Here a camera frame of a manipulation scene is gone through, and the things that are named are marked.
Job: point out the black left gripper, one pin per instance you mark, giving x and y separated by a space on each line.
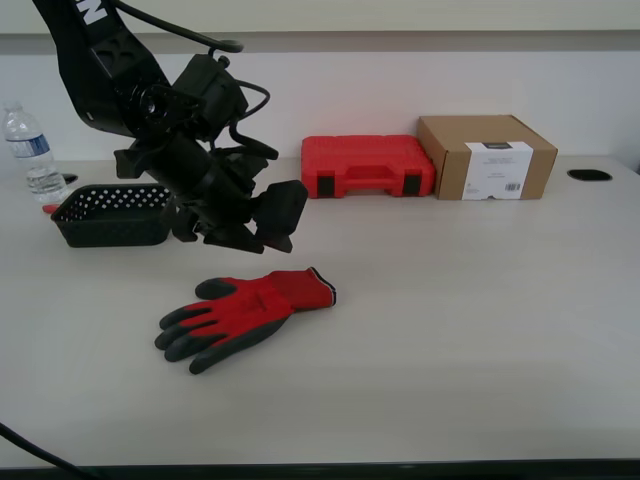
190 175

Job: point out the red and black work glove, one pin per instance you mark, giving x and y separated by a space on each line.
250 307

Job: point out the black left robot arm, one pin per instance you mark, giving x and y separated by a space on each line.
80 65

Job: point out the black perforated plastic basket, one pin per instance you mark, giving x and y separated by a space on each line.
100 227

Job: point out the red plastic tool case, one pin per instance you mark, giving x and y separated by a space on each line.
365 165

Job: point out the small red flat object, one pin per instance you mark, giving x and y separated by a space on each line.
50 209

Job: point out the clear plastic water bottle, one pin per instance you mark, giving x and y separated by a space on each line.
32 160

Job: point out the brown cardboard box white label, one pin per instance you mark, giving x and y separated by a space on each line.
450 165

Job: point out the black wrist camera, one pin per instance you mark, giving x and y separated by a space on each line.
245 165

